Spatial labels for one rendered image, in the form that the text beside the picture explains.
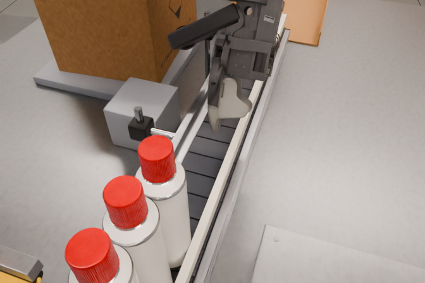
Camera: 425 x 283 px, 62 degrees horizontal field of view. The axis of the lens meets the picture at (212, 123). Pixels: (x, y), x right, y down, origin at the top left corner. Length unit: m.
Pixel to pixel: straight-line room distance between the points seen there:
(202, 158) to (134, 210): 0.30
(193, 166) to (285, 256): 0.19
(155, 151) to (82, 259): 0.11
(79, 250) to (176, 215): 0.13
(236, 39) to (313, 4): 0.69
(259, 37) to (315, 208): 0.29
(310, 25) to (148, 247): 0.83
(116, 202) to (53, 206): 0.35
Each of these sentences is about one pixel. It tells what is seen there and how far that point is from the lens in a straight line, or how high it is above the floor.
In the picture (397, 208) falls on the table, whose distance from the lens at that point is 0.66.
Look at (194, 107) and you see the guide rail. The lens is 0.55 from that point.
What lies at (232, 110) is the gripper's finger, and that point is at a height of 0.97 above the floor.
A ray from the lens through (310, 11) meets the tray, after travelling 1.13.
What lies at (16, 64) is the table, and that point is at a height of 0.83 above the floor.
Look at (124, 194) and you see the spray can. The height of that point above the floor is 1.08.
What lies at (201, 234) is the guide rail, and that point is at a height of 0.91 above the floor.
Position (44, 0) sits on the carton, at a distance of 0.79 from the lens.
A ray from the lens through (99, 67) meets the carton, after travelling 0.81.
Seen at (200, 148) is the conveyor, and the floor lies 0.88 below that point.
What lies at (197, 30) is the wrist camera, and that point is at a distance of 0.53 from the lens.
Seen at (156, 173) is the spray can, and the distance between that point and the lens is 0.33.
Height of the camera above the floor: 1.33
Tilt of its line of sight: 44 degrees down
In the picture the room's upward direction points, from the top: straight up
